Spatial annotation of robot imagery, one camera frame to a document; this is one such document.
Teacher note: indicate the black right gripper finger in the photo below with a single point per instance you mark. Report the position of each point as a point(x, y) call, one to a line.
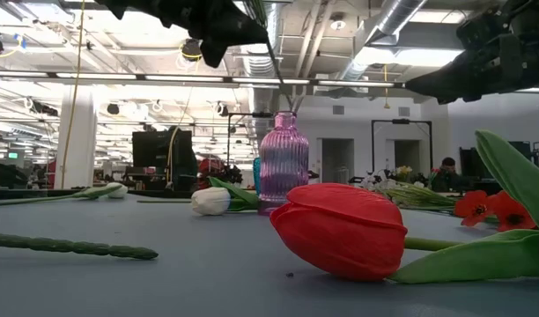
point(467, 77)

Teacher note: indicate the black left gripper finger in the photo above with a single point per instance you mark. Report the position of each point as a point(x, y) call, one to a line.
point(238, 26)
point(212, 46)

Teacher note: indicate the red poppy flower spray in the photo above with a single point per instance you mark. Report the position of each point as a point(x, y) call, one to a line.
point(472, 207)

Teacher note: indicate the small white blossom spray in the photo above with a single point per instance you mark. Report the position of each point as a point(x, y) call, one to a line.
point(410, 196)

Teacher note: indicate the white artificial tulip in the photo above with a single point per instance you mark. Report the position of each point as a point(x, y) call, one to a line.
point(210, 201)
point(118, 190)

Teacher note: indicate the red artificial tulip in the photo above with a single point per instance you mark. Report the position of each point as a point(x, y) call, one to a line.
point(340, 229)

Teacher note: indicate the pink ribbed glass vase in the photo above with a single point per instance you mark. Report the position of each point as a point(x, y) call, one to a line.
point(282, 163)

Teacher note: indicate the teal textured glass vase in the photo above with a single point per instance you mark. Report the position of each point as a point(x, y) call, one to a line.
point(256, 176)

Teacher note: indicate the black ceiling dome device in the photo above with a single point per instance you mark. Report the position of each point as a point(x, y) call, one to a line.
point(191, 49)

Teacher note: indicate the long ceiling light bar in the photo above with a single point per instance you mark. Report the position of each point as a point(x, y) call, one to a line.
point(186, 78)

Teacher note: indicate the small dark monitor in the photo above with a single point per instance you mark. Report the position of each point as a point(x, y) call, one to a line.
point(472, 163)

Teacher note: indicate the large dark monitor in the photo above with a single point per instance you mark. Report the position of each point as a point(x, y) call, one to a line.
point(522, 149)

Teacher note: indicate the seated person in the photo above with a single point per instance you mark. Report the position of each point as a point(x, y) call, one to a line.
point(448, 174)

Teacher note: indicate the background flower bunch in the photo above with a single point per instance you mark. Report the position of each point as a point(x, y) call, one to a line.
point(405, 170)

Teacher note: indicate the black monitor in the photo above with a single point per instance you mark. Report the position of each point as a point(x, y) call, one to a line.
point(161, 149)

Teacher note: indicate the white building column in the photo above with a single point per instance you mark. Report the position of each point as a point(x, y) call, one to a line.
point(76, 145)

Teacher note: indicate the green exit sign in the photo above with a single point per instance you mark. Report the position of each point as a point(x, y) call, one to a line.
point(12, 155)

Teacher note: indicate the green bumpy flower stem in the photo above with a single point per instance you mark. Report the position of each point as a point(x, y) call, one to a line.
point(76, 246)

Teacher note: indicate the narrow black gantry frame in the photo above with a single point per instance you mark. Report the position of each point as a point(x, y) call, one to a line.
point(252, 115)

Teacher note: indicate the wide black gantry frame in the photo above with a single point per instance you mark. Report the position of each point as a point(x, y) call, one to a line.
point(401, 121)

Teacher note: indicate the silver spiral ventilation duct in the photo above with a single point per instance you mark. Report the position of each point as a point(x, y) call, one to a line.
point(397, 17)

